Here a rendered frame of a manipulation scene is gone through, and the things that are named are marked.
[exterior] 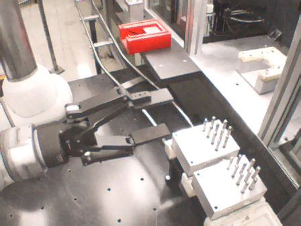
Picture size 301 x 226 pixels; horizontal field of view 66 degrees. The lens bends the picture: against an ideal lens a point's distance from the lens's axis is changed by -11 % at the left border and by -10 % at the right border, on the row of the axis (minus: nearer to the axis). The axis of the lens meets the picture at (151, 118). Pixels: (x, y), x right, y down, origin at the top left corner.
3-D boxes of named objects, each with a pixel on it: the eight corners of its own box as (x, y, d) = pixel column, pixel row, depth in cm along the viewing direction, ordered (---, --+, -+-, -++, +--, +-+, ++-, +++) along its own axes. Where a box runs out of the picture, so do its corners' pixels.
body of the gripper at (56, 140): (51, 178, 42) (103, 164, 44) (35, 148, 35) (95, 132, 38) (47, 146, 46) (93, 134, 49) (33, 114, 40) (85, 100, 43)
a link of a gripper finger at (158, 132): (135, 143, 47) (135, 146, 47) (170, 133, 49) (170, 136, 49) (130, 132, 49) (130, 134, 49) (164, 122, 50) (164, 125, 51)
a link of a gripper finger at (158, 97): (127, 100, 43) (127, 97, 43) (166, 91, 45) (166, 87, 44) (133, 112, 41) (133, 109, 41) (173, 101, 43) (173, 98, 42)
